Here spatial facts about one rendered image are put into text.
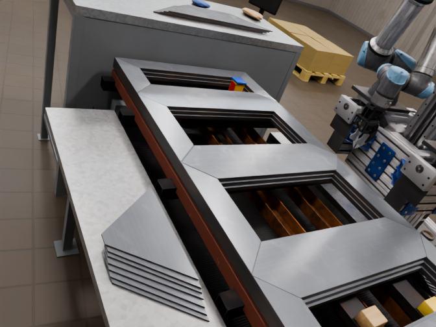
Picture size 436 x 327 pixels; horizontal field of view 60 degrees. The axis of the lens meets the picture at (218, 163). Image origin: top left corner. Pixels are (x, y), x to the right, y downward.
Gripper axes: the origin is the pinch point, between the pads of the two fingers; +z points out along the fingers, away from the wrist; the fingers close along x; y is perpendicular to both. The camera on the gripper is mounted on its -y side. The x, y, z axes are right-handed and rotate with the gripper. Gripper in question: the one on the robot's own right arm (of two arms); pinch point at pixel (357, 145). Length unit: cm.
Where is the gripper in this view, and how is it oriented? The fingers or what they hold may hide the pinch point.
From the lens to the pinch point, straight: 172.2
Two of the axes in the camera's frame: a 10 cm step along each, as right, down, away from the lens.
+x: 4.5, 6.1, -6.5
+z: -3.1, 7.9, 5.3
